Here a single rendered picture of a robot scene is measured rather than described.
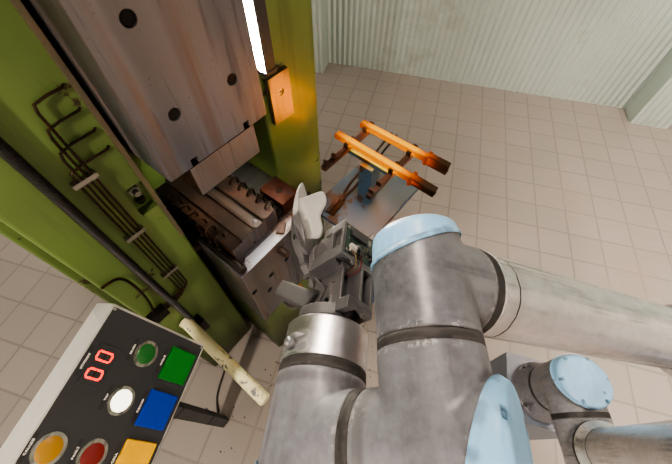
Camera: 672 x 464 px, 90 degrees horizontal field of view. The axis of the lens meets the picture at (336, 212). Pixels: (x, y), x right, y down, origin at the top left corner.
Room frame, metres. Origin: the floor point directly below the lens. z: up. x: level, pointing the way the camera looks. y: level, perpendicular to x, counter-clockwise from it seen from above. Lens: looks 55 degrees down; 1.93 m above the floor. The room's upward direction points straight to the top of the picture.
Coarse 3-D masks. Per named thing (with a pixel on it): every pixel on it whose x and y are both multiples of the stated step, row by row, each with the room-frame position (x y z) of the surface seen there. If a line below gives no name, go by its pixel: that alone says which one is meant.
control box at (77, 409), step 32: (96, 320) 0.23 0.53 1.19; (128, 320) 0.24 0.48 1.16; (64, 352) 0.17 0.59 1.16; (96, 352) 0.17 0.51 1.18; (128, 352) 0.18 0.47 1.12; (160, 352) 0.19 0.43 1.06; (192, 352) 0.21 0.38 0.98; (64, 384) 0.10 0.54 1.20; (96, 384) 0.11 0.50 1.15; (128, 384) 0.12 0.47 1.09; (160, 384) 0.13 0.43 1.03; (32, 416) 0.05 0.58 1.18; (64, 416) 0.05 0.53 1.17; (96, 416) 0.06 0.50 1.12; (128, 416) 0.06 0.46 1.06; (32, 448) 0.00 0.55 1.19; (64, 448) 0.00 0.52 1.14
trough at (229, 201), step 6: (216, 186) 0.78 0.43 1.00; (210, 192) 0.76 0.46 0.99; (216, 192) 0.76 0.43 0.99; (222, 192) 0.76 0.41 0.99; (222, 198) 0.73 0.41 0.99; (228, 198) 0.73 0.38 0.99; (228, 204) 0.70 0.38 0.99; (234, 204) 0.70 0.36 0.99; (240, 204) 0.70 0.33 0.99; (234, 210) 0.68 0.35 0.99; (240, 210) 0.68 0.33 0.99; (246, 210) 0.68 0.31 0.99; (246, 216) 0.65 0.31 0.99; (252, 216) 0.65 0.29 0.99; (258, 216) 0.64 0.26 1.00; (258, 222) 0.63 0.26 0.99
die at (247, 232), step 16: (160, 192) 0.76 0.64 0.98; (176, 192) 0.76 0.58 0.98; (192, 192) 0.76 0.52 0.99; (208, 192) 0.75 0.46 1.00; (240, 192) 0.75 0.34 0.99; (176, 208) 0.71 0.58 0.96; (192, 208) 0.69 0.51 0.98; (208, 208) 0.68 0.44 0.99; (224, 208) 0.68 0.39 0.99; (256, 208) 0.68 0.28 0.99; (272, 208) 0.68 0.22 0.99; (208, 224) 0.62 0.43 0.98; (224, 224) 0.62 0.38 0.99; (240, 224) 0.62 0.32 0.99; (272, 224) 0.66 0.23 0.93; (224, 240) 0.56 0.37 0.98; (240, 240) 0.56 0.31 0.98; (256, 240) 0.59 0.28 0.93; (240, 256) 0.53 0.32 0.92
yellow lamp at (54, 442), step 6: (48, 438) 0.02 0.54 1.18; (54, 438) 0.02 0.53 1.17; (60, 438) 0.02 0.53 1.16; (42, 444) 0.01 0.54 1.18; (48, 444) 0.01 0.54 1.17; (54, 444) 0.01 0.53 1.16; (60, 444) 0.01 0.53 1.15; (36, 450) 0.00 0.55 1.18; (42, 450) 0.00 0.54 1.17; (48, 450) 0.00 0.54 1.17; (54, 450) 0.00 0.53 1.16; (60, 450) 0.00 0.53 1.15; (36, 456) -0.01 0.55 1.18; (42, 456) -0.01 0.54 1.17; (48, 456) -0.01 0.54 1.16; (54, 456) -0.01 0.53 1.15; (36, 462) -0.02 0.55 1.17; (42, 462) -0.02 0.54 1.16; (48, 462) -0.02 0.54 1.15
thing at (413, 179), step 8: (336, 136) 1.01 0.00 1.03; (344, 136) 1.00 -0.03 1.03; (352, 144) 0.96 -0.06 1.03; (360, 144) 0.96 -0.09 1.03; (360, 152) 0.93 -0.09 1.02; (368, 152) 0.91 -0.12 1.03; (376, 152) 0.91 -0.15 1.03; (376, 160) 0.88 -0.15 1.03; (384, 160) 0.87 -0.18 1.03; (392, 168) 0.83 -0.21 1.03; (400, 168) 0.83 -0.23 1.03; (400, 176) 0.81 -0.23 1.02; (408, 176) 0.79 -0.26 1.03; (416, 176) 0.79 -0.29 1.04; (408, 184) 0.77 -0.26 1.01; (416, 184) 0.77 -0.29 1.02; (424, 184) 0.75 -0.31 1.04; (432, 184) 0.75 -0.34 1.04; (424, 192) 0.74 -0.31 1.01; (432, 192) 0.72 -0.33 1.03
